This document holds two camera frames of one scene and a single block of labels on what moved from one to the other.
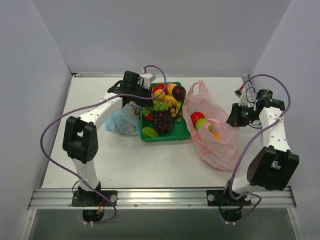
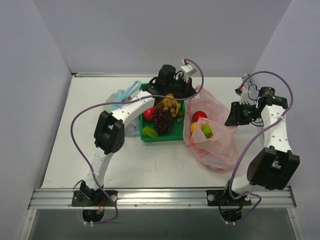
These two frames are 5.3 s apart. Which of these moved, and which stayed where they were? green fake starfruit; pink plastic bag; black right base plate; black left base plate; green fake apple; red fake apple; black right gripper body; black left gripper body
Moved: green fake apple; black left gripper body; pink plastic bag
Stayed: red fake apple; black right base plate; black right gripper body; black left base plate; green fake starfruit
